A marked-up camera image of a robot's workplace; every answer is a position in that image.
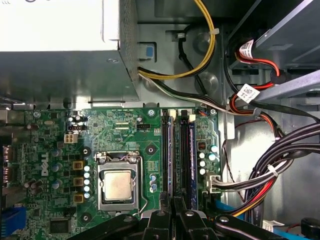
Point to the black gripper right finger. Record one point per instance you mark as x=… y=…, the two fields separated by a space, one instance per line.
x=192 y=227

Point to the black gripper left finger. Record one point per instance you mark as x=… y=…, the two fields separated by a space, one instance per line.
x=157 y=227

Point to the metal socket cover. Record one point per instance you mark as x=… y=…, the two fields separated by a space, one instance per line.
x=117 y=205

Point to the white board power connector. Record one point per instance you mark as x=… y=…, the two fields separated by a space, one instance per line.
x=214 y=183

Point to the silver CPU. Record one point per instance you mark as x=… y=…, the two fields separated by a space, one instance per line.
x=118 y=185

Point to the green motherboard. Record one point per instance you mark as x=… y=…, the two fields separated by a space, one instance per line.
x=112 y=135

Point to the blue release tab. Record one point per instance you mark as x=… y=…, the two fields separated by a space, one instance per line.
x=149 y=52

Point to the grey power supply unit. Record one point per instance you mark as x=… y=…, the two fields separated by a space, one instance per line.
x=62 y=75

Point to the black PC case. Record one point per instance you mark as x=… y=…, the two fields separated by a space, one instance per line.
x=175 y=17

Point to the grey metal drive cage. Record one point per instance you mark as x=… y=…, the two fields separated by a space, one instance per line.
x=295 y=30

